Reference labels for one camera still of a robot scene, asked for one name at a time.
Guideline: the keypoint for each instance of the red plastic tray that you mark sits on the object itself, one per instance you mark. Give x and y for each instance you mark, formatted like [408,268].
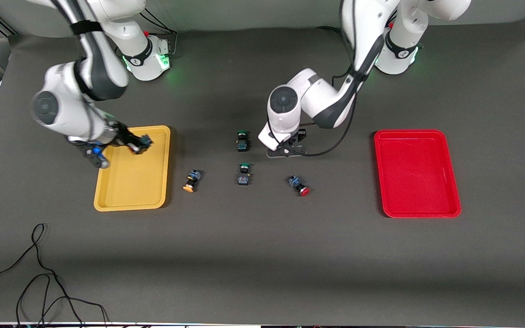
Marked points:
[417,173]

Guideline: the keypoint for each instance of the yellow push button switch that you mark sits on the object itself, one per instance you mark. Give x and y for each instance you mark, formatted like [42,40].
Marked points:
[193,176]
[146,140]

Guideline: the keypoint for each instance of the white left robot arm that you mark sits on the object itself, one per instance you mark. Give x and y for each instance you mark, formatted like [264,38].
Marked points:
[326,98]

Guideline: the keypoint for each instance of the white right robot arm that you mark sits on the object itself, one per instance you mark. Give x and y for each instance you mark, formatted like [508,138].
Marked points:
[69,91]

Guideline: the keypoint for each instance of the yellow plastic tray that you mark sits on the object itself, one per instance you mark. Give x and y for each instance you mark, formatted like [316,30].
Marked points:
[130,187]

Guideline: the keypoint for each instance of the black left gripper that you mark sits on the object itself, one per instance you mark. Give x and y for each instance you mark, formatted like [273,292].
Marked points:
[300,135]

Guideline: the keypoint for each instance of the red push button switch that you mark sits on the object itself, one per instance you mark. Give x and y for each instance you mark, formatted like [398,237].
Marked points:
[296,183]

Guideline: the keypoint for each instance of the dark grey table cloth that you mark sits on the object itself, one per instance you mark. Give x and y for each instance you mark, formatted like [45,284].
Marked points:
[262,255]

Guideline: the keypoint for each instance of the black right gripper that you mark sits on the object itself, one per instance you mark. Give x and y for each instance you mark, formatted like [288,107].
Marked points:
[120,135]

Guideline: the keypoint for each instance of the green push button switch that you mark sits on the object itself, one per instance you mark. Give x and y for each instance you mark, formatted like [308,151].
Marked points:
[244,177]
[242,143]

